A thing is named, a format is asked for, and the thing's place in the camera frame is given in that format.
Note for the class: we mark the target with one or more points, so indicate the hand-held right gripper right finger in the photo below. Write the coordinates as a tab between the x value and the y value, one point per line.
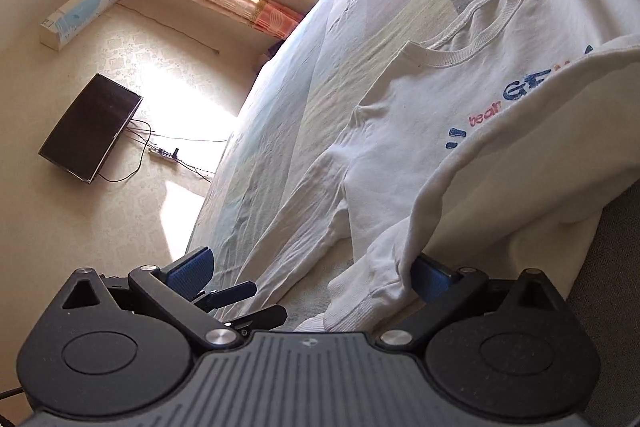
432	282

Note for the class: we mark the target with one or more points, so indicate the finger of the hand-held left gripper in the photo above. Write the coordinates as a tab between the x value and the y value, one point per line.
235	292
265	314

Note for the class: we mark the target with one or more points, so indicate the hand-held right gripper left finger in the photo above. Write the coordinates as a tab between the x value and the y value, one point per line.
190	274

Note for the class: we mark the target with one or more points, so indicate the white printed sweatshirt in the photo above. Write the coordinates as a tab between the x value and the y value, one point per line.
425	132

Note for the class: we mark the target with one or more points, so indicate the bed with patchwork sheet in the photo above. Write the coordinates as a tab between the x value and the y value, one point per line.
310	82

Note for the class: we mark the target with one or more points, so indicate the white air conditioner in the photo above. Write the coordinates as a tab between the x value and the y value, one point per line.
80	14

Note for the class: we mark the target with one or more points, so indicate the black wall television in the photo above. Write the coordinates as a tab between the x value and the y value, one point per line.
90	129

